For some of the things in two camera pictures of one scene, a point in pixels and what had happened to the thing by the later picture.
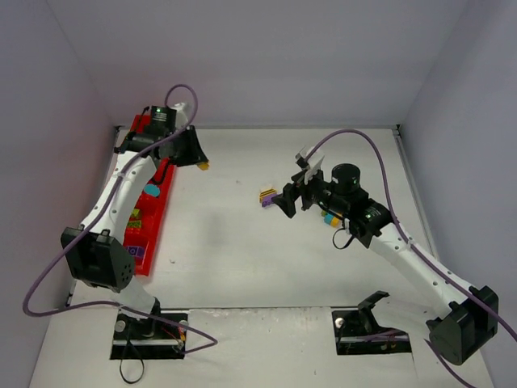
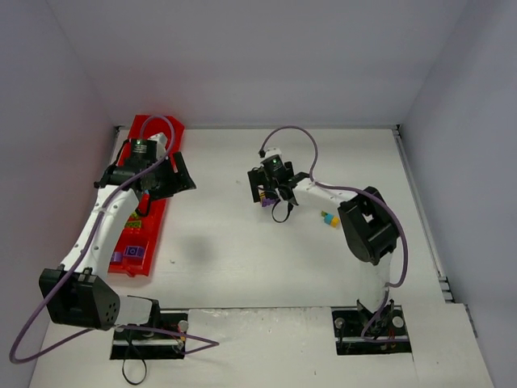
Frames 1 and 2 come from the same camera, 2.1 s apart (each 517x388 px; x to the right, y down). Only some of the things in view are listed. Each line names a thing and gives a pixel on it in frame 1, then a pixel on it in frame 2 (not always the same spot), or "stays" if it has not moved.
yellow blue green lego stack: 330,220 stays
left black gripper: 188,146 to 170,178
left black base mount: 160,335 stays
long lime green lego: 134,223 stays
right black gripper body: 305,193 to 258,183
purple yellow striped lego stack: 266,196 stays
